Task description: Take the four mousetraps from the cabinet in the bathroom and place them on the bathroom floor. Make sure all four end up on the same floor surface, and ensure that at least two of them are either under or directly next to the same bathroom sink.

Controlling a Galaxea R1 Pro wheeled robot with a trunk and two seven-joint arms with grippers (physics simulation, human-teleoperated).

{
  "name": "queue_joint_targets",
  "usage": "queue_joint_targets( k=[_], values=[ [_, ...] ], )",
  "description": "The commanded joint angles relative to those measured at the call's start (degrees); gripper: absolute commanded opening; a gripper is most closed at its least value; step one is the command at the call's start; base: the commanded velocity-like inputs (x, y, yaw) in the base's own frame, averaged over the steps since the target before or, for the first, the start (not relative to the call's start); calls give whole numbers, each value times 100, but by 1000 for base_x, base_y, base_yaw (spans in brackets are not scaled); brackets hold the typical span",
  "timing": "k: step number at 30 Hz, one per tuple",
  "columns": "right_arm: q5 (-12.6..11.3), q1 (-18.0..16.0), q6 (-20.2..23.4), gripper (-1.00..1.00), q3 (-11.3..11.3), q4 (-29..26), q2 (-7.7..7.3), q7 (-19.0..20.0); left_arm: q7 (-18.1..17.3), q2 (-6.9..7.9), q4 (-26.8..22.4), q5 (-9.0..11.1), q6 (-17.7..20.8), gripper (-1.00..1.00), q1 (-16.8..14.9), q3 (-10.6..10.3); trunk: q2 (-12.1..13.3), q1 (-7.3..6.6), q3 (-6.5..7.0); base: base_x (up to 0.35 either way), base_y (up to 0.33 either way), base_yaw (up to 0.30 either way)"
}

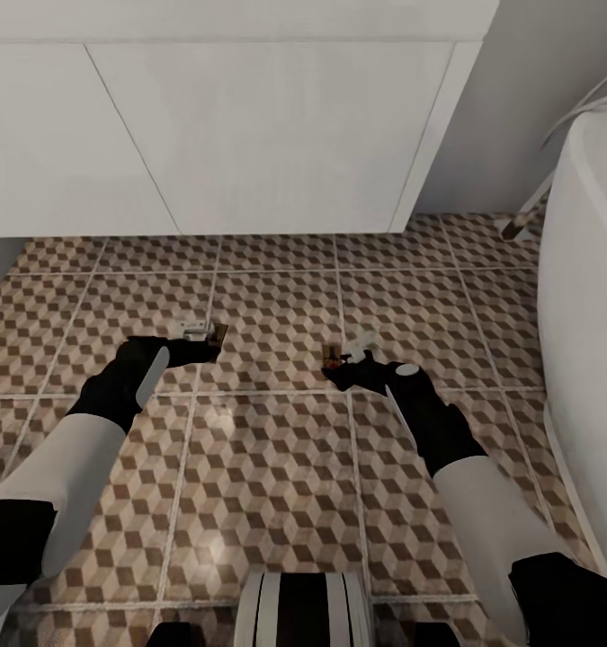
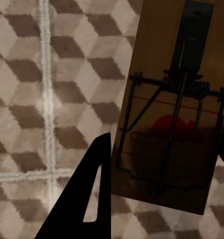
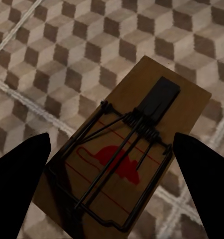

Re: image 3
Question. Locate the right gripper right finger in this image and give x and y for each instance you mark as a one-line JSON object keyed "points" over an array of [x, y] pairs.
{"points": [[203, 171]]}

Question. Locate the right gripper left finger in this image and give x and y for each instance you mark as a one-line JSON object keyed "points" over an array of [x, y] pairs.
{"points": [[20, 172]]}

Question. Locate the mousetrap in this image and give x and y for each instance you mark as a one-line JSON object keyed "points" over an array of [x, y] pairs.
{"points": [[100, 181]]}

